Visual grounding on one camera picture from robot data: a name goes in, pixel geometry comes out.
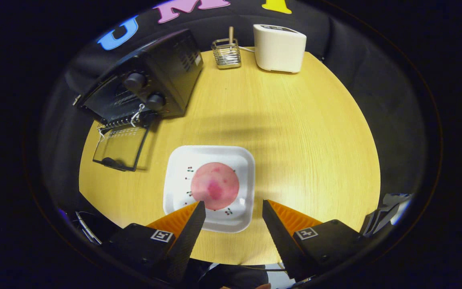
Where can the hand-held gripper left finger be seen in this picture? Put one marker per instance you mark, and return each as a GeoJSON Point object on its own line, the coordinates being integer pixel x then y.
{"type": "Point", "coordinates": [187, 237]}

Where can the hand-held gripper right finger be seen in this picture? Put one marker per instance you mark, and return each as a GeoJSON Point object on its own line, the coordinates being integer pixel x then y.
{"type": "Point", "coordinates": [279, 241]}

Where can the pink round food slice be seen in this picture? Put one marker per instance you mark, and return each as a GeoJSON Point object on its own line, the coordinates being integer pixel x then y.
{"type": "Point", "coordinates": [215, 184]}

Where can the white square plate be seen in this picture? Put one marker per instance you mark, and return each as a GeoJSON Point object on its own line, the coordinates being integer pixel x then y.
{"type": "Point", "coordinates": [175, 160]}

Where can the black toaster oven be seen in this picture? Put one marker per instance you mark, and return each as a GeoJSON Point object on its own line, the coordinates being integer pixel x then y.
{"type": "Point", "coordinates": [175, 80]}

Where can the white toaster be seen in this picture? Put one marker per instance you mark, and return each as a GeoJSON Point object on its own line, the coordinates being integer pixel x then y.
{"type": "Point", "coordinates": [279, 50]}

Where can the wooden stick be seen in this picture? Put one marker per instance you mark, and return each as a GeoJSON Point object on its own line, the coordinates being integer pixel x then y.
{"type": "Point", "coordinates": [231, 34]}

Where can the black backdrop cloth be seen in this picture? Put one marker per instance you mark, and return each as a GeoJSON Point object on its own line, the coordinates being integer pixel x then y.
{"type": "Point", "coordinates": [335, 36]}

